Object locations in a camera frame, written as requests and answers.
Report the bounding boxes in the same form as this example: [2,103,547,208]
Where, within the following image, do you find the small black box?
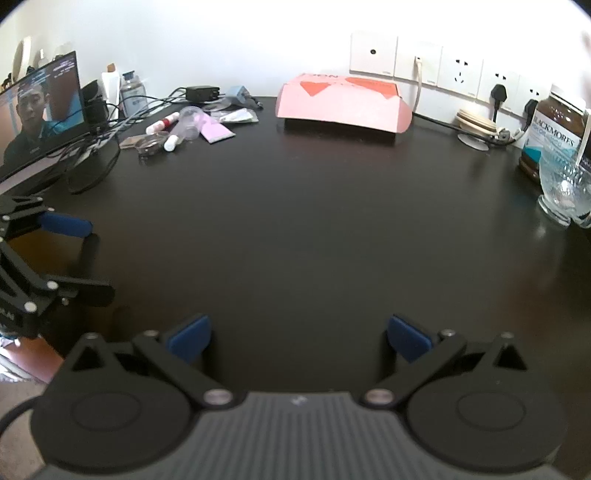
[83,79,110,126]

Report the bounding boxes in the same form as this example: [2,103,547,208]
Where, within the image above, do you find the bundle of desk cables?
[60,88,185,195]

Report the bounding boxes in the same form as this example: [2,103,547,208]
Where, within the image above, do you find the pink cardboard box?
[276,73,413,146]

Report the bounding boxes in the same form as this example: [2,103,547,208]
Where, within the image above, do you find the black computer monitor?
[0,51,90,183]

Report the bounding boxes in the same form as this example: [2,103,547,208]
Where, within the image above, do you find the clear plastic sachet bag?
[219,108,257,125]

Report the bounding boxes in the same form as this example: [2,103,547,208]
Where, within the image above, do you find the black power adapter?
[185,85,221,103]

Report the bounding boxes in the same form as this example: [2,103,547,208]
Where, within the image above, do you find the white network wall plate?
[393,37,443,88]

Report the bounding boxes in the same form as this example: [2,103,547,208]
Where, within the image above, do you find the black desktop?
[0,95,591,402]

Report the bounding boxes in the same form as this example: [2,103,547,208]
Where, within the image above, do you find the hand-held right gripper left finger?
[68,314,238,409]

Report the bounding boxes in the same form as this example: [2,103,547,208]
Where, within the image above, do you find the brown supplement bottle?
[518,84,591,179]

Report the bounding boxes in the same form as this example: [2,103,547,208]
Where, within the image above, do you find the clear glass cup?
[538,148,591,228]

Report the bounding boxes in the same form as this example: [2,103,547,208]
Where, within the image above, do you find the black power plug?
[522,99,540,135]
[489,84,509,123]

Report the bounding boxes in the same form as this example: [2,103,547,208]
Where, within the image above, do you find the thick black power cable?
[412,111,522,148]

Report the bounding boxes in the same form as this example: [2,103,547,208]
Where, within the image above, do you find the purple cosmetic tube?
[198,113,236,144]

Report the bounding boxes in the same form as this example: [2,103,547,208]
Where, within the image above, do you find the white network cable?
[412,56,425,114]

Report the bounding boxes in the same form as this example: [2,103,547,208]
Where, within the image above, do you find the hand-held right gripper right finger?
[359,315,528,410]

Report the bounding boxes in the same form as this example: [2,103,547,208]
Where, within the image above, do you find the white and red glue stick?
[147,112,180,135]

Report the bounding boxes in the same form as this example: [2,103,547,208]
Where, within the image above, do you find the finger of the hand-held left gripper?
[23,275,116,315]
[0,195,100,278]

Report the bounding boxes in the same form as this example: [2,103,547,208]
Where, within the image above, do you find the white standing tube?
[102,62,122,105]

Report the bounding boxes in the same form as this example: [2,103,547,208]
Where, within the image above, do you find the clear plastic vial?
[178,106,204,142]

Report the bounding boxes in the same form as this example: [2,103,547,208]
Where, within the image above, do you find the cream stacked plastic funnels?
[456,109,498,137]

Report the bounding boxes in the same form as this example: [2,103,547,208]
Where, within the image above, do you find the round glass compact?
[139,131,171,161]

